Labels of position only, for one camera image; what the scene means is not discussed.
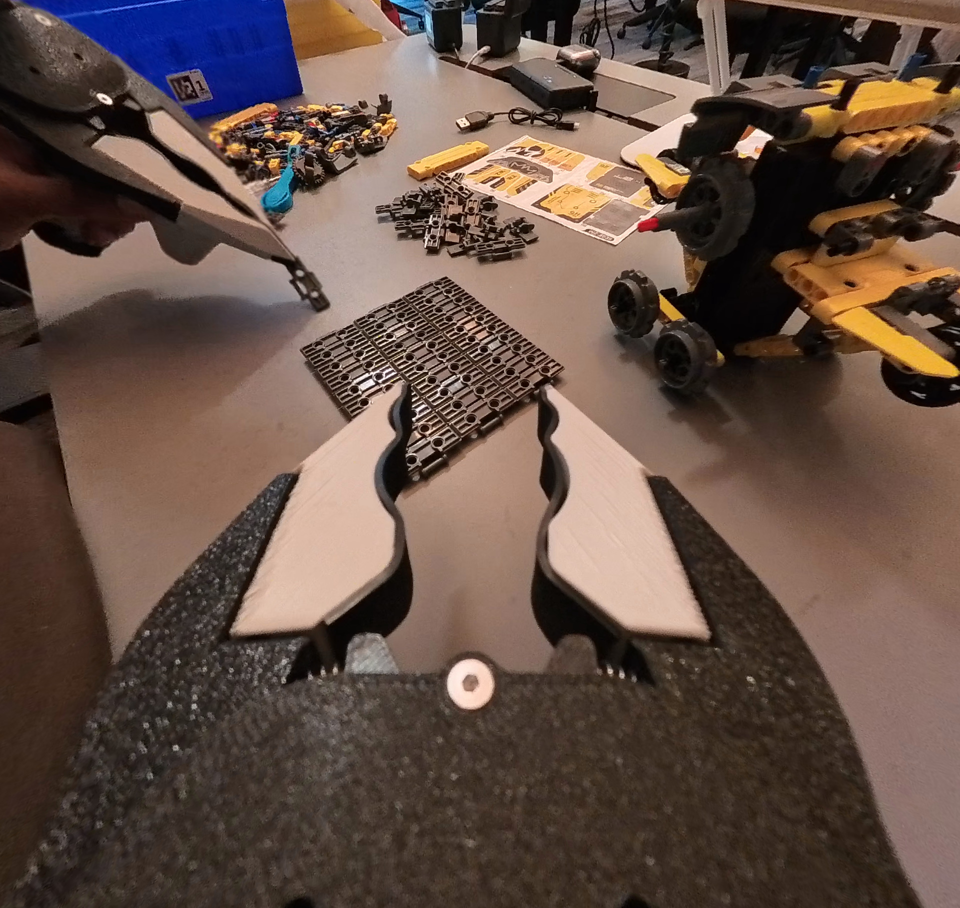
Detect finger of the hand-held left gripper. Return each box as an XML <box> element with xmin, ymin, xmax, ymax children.
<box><xmin>93</xmin><ymin>133</ymin><xmax>301</xmax><ymax>269</ymax></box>
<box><xmin>142</xmin><ymin>108</ymin><xmax>303</xmax><ymax>266</ymax></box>

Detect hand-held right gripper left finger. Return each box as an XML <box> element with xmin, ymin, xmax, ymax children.
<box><xmin>228</xmin><ymin>381</ymin><xmax>415</xmax><ymax>673</ymax></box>

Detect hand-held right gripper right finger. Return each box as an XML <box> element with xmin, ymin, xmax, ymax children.
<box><xmin>534</xmin><ymin>385</ymin><xmax>712</xmax><ymax>673</ymax></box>

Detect pile of track links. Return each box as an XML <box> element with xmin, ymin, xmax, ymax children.
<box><xmin>375</xmin><ymin>176</ymin><xmax>541</xmax><ymax>260</ymax></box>

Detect person's left hand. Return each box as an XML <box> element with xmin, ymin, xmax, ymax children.
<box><xmin>0</xmin><ymin>124</ymin><xmax>162</xmax><ymax>255</ymax></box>

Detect blue brick separator tool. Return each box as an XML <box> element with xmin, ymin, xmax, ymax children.
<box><xmin>261</xmin><ymin>144</ymin><xmax>309</xmax><ymax>216</ymax></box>

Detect blue storage bin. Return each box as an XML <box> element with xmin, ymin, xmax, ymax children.
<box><xmin>15</xmin><ymin>0</ymin><xmax>305</xmax><ymax>122</ymax></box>

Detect pile of yellow black parts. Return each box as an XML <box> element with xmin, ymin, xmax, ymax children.
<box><xmin>208</xmin><ymin>94</ymin><xmax>399</xmax><ymax>191</ymax></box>

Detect yellow storage bin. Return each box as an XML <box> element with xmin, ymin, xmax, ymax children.
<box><xmin>285</xmin><ymin>0</ymin><xmax>384</xmax><ymax>59</ymax></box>

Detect mat of joined track links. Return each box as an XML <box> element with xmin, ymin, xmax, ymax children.
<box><xmin>300</xmin><ymin>276</ymin><xmax>565</xmax><ymax>482</ymax></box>

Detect yellow toy beam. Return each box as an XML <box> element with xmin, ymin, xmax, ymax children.
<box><xmin>407</xmin><ymin>139</ymin><xmax>487</xmax><ymax>179</ymax></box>

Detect small black charger box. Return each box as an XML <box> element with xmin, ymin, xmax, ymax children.
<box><xmin>425</xmin><ymin>0</ymin><xmax>468</xmax><ymax>54</ymax></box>

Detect yellow black toy vehicle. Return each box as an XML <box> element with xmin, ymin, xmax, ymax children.
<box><xmin>607</xmin><ymin>53</ymin><xmax>960</xmax><ymax>408</ymax></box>

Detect tall black charger box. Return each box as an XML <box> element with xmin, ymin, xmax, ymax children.
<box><xmin>476</xmin><ymin>0</ymin><xmax>537</xmax><ymax>58</ymax></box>

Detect black power bank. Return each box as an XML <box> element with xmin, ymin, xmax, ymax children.
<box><xmin>510</xmin><ymin>58</ymin><xmax>597</xmax><ymax>109</ymax></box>

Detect yellow black sticker sheet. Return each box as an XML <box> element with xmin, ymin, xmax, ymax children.
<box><xmin>461</xmin><ymin>135</ymin><xmax>680</xmax><ymax>247</ymax></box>

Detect black office chair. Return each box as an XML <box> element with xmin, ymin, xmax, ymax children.
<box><xmin>622</xmin><ymin>0</ymin><xmax>702</xmax><ymax>77</ymax></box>

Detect black usb cable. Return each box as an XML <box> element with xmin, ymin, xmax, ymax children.
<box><xmin>455</xmin><ymin>107</ymin><xmax>579</xmax><ymax>134</ymax></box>

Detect white cable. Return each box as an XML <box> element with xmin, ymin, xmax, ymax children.
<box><xmin>442</xmin><ymin>44</ymin><xmax>515</xmax><ymax>69</ymax></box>

